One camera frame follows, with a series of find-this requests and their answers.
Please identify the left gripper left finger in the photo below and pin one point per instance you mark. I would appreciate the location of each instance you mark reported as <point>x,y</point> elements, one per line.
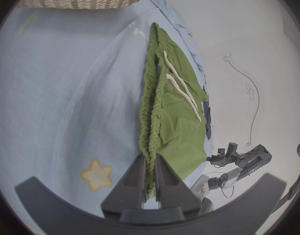
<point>129,190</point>

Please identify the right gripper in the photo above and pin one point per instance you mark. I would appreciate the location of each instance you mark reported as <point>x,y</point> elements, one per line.
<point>217,160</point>

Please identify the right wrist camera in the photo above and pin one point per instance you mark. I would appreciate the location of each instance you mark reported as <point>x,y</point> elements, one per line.
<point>221,151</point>

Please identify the dark blue T-shirt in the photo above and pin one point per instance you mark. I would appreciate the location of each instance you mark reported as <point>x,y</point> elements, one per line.
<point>208,114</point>

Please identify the green shorts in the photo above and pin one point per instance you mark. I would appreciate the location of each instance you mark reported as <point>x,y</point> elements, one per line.
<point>179,121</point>

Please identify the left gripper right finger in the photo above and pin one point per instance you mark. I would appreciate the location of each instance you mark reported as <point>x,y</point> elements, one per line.
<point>174,190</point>

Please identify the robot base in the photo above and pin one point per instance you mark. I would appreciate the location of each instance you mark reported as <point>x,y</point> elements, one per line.
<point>203,194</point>

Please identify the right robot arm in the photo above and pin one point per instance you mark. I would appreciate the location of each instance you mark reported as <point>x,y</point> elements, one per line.
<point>260,155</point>

